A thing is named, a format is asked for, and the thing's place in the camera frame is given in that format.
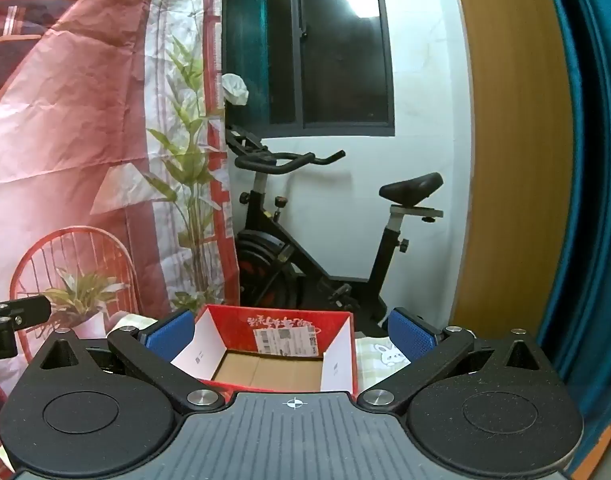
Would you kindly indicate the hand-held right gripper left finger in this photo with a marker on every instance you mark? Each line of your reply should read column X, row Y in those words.
column 169, row 334

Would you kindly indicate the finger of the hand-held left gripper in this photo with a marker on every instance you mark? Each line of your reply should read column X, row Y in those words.
column 27, row 311

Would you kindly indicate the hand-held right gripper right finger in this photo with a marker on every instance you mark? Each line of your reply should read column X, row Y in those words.
column 411, row 334

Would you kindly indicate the red cardboard box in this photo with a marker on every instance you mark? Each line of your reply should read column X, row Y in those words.
column 280, row 330

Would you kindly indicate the black exercise bike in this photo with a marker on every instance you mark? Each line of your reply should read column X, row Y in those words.
column 285, row 255

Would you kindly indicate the wooden door panel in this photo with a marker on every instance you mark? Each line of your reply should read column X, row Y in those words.
column 510, row 160

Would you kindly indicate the teal curtain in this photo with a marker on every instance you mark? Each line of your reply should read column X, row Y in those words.
column 595, row 185

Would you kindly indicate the white plastic bag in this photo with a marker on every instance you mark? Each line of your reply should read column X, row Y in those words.
column 235, row 87

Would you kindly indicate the dark framed window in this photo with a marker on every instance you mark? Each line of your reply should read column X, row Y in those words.
column 315, row 50

